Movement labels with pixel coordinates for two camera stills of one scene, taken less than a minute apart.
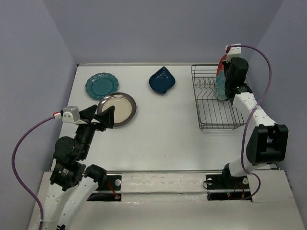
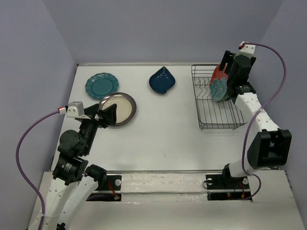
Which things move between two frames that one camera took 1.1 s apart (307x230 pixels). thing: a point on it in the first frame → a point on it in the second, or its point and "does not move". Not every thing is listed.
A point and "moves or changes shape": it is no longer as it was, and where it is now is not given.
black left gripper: (106, 117) does not move
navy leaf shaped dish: (162, 81) does not move
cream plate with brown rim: (125, 109) does not move
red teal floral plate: (220, 85) moves or changes shape
